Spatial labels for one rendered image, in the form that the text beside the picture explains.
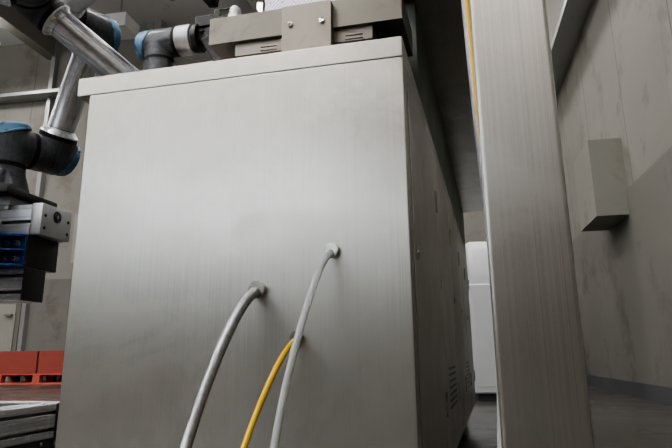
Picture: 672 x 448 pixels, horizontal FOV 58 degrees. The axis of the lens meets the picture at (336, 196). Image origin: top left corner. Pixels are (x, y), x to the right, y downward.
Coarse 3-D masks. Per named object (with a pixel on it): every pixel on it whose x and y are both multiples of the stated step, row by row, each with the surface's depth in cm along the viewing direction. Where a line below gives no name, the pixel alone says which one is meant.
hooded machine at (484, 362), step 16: (480, 256) 501; (480, 272) 494; (480, 288) 482; (480, 304) 478; (480, 320) 475; (480, 336) 472; (480, 352) 469; (480, 368) 466; (480, 384) 464; (496, 384) 462; (480, 400) 464; (496, 400) 463
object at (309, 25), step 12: (288, 12) 119; (300, 12) 119; (312, 12) 118; (324, 12) 117; (288, 24) 118; (300, 24) 118; (312, 24) 117; (324, 24) 117; (288, 36) 118; (300, 36) 117; (312, 36) 117; (324, 36) 116; (288, 48) 117; (300, 48) 117
